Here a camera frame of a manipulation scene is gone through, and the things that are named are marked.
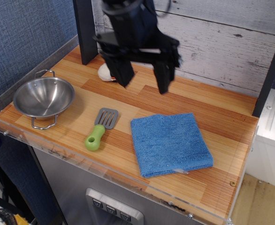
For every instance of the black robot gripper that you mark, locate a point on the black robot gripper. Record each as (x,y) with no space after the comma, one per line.
(136,36)

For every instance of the white plush sushi toy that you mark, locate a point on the white plush sushi toy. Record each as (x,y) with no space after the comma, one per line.
(104,74)

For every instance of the blue towel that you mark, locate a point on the blue towel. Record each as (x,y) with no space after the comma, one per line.
(169,144)

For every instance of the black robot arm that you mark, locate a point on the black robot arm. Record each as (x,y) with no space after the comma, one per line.
(136,38)

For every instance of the clear acrylic edge guard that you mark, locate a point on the clear acrylic edge guard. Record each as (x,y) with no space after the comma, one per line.
(208,194)

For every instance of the stainless steel cabinet front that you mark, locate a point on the stainless steel cabinet front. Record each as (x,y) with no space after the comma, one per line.
(69,184)

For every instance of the silver dispenser button panel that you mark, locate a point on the silver dispenser button panel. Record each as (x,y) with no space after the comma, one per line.
(106,210)

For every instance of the white side cabinet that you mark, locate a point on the white side cabinet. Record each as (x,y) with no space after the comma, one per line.
(261,161)

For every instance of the green handled grey spatula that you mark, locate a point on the green handled grey spatula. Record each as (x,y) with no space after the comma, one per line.
(105,120)

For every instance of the dark grey left post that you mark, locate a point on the dark grey left post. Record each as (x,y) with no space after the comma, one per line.
(85,30)

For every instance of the steel bowl with handles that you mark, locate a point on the steel bowl with handles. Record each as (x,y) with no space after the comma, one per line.
(45,96)

